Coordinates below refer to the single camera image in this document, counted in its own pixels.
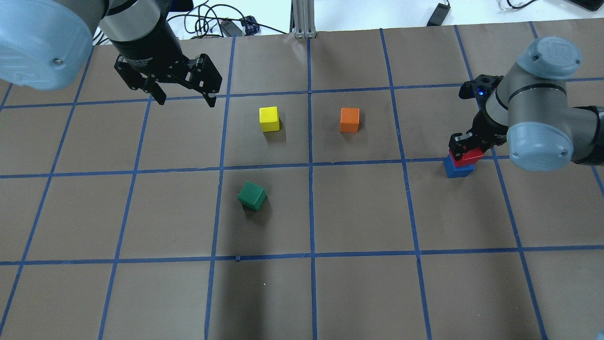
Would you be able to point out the aluminium frame post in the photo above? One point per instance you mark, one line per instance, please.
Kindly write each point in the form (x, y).
(302, 19)

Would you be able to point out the orange wooden block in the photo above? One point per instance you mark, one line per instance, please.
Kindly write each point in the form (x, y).
(349, 121)

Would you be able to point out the blue wooden block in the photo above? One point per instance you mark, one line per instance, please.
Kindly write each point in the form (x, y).
(453, 171)

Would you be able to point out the green wooden block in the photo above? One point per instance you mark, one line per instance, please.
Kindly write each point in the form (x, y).
(252, 196)

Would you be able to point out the red wooden block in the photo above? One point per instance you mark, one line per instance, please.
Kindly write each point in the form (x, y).
(467, 159)

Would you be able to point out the black power adapter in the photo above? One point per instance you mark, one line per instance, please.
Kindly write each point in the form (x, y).
(439, 14)

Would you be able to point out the yellow wooden block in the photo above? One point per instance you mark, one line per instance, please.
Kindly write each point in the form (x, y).
(269, 119)

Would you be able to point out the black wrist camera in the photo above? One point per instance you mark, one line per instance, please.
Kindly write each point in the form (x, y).
(481, 87)

